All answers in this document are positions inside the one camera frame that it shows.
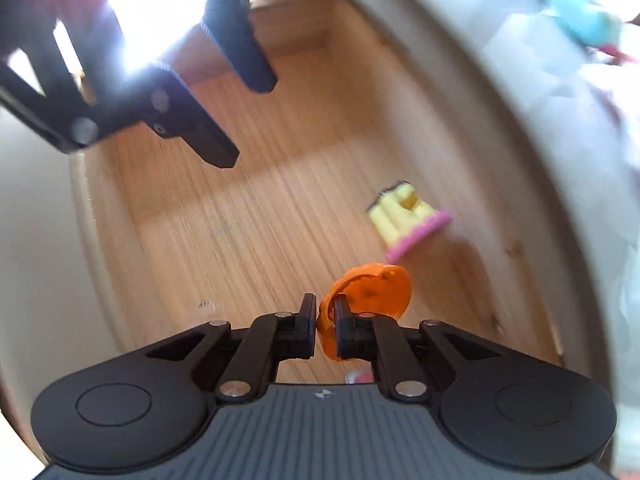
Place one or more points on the orange capsule shell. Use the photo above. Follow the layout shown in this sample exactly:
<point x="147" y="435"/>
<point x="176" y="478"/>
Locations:
<point x="375" y="285"/>

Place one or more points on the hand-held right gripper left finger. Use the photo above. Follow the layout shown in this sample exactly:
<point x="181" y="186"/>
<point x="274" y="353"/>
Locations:
<point x="307" y="320"/>

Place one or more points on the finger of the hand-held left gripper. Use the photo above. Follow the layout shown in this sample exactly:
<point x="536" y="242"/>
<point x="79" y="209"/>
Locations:
<point x="175" y="105"/>
<point x="240" y="45"/>

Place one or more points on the light blue soft item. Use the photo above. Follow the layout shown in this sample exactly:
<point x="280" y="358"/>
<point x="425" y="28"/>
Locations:
<point x="582" y="15"/>

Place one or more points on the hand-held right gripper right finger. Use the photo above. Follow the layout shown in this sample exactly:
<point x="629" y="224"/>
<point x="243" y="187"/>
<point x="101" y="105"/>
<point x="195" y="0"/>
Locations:
<point x="345" y="330"/>

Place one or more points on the small pink item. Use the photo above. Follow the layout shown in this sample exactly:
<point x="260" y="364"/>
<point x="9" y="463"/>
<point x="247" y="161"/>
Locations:
<point x="360" y="377"/>

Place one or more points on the wide cream drawer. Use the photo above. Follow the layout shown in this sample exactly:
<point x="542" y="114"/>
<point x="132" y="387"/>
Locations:
<point x="250" y="210"/>

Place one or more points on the yellow pink toy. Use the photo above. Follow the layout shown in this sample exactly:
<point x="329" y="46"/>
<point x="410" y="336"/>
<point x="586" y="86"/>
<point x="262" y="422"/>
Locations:
<point x="395" y="215"/>

